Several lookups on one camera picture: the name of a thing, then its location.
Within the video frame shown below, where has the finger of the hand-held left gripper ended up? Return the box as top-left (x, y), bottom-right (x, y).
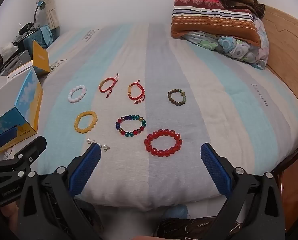
top-left (0, 127), bottom-right (18, 151)
top-left (0, 135), bottom-right (47, 182)

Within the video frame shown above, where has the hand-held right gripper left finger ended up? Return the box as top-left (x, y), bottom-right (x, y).
top-left (17, 143), bottom-right (105, 240)

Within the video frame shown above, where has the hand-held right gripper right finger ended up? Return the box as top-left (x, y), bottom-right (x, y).
top-left (200, 142), bottom-right (287, 240)

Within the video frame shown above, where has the pearl bracelet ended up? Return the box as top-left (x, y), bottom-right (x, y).
top-left (86, 137), bottom-right (111, 152)

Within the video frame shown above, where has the blue yellow cardboard box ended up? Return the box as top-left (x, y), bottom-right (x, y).
top-left (0, 40), bottom-right (51, 155)

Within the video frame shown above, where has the yellow bead bracelet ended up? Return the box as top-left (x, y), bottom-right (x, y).
top-left (74, 110), bottom-right (98, 132)

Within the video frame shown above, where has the red bead bracelet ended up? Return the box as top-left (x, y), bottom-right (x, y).
top-left (143, 129), bottom-right (183, 157)

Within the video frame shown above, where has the green brown bead bracelet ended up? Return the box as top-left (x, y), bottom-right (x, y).
top-left (167, 88), bottom-right (186, 106)

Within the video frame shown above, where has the person's left hand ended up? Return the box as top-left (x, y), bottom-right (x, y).
top-left (0, 201), bottom-right (19, 233)

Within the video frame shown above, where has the light blue fluffy item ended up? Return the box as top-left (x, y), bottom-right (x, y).
top-left (161, 204), bottom-right (189, 220)

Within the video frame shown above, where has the grey suitcase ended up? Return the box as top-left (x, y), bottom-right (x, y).
top-left (0, 50), bottom-right (32, 77)

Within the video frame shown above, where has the white plastic bag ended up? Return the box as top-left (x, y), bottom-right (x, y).
top-left (0, 42), bottom-right (17, 58)

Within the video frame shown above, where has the teal suitcase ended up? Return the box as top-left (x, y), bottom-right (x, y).
top-left (21, 26), bottom-right (53, 51)

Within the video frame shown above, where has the striped bedsheet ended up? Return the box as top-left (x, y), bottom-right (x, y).
top-left (37, 22), bottom-right (298, 212)

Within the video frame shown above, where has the light blue cloth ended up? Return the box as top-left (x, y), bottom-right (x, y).
top-left (40, 25), bottom-right (53, 47)

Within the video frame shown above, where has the black bag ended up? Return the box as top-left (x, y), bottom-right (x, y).
top-left (18, 22), bottom-right (40, 36)

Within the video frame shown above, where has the floral quilt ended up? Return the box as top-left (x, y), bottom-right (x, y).
top-left (183, 17), bottom-right (270, 70)

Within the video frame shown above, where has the blue desk lamp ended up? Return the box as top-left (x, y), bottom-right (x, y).
top-left (34, 0), bottom-right (46, 24)

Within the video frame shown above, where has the beige curtain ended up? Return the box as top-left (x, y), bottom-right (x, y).
top-left (42, 0), bottom-right (61, 31)

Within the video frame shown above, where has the striped folded blanket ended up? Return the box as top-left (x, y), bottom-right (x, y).
top-left (171, 0), bottom-right (263, 48)

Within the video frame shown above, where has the multicolour glass bead bracelet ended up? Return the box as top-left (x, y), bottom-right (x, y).
top-left (115, 114), bottom-right (147, 138)

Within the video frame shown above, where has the white bead bracelet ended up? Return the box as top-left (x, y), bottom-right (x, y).
top-left (67, 85), bottom-right (87, 104)

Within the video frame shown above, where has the red cord bracelet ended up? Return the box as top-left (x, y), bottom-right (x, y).
top-left (98, 74), bottom-right (119, 98)
top-left (127, 79), bottom-right (146, 104)

